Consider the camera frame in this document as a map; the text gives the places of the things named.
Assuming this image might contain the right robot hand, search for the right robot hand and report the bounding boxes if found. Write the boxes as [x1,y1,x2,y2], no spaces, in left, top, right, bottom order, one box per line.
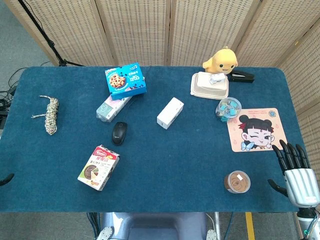
[267,139,316,207]

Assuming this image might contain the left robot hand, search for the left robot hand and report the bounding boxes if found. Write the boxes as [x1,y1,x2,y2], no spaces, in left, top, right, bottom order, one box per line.
[0,173,15,186]

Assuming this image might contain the black computer mouse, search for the black computer mouse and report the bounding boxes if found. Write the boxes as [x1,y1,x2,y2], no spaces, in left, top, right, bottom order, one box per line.
[111,121,128,146]

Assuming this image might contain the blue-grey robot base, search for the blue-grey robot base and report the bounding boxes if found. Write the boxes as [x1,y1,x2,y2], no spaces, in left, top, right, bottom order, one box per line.
[96,212,218,240]

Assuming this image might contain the cartoon girl mouse pad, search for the cartoon girl mouse pad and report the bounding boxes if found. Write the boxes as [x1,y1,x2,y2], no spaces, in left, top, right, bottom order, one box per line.
[226,107,289,153]

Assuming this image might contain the brown round lidded cup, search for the brown round lidded cup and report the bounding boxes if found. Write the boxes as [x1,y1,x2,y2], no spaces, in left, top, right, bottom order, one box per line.
[223,170,252,195]

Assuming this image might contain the silver table leg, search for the silver table leg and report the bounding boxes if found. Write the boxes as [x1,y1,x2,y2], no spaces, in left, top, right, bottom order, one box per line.
[214,212,222,240]

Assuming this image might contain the red white biscuit box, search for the red white biscuit box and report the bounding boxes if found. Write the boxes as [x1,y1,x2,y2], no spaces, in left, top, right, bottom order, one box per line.
[77,144,121,192]

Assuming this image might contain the clear jar of binder clips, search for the clear jar of binder clips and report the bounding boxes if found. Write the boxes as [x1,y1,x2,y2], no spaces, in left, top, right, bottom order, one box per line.
[215,97,242,123]

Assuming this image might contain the black stapler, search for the black stapler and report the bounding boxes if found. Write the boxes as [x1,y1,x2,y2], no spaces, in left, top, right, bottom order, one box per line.
[227,70,255,84]

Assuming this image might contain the plastic-wrapped white tissue pack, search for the plastic-wrapped white tissue pack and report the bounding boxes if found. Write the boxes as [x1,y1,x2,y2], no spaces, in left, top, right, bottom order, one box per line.
[96,94,133,123]

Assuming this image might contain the small white cube box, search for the small white cube box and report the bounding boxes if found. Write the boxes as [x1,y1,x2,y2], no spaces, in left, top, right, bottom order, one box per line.
[209,72,227,85]

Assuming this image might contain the beige lidded food container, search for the beige lidded food container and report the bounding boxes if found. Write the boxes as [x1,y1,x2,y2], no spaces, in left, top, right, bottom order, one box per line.
[190,71,230,100]

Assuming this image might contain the blue table cloth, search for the blue table cloth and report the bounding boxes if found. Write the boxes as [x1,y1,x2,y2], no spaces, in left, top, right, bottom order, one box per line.
[0,65,312,213]

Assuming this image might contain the black tripod stand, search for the black tripod stand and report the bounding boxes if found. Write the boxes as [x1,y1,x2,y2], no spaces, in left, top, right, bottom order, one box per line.
[17,0,85,68]

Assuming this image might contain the yellow plush toy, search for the yellow plush toy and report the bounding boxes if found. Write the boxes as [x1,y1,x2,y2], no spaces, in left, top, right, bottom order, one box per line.
[202,45,238,75]

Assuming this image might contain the white rectangular carton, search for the white rectangular carton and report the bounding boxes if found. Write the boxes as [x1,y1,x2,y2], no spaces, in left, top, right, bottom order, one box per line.
[156,97,185,130]

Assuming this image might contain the blue cookie box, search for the blue cookie box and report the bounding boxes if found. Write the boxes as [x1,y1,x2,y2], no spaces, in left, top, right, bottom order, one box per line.
[104,62,148,101]

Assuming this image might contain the woven folding screen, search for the woven folding screen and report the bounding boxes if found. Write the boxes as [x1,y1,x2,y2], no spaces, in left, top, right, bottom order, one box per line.
[3,0,320,176]

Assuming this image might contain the braided rope bundle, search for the braided rope bundle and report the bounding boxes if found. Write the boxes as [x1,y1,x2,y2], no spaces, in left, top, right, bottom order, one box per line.
[31,95,60,136]

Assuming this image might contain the black floor cables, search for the black floor cables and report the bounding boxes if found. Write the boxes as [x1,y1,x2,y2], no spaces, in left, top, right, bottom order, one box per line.
[0,66,28,118]

